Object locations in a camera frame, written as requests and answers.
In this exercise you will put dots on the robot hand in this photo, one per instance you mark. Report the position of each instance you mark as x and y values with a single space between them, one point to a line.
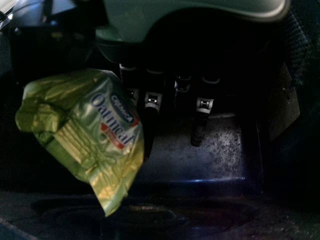
190 42

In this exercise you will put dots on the yellow-green biscuit packet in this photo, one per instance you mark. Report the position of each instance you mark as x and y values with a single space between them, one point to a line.
87 130

